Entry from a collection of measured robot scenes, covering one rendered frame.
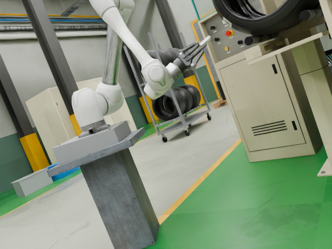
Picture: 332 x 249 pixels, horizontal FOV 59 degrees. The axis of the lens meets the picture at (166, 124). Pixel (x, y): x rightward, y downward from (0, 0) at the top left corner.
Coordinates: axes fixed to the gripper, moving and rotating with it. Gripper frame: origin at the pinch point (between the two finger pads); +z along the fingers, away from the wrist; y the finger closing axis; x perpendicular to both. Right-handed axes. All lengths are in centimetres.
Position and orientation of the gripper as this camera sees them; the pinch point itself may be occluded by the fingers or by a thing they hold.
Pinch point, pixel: (205, 41)
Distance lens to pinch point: 160.8
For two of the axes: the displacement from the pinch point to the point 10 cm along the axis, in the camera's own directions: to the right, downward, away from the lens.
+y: 6.5, 7.0, -2.8
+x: -1.9, -2.0, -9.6
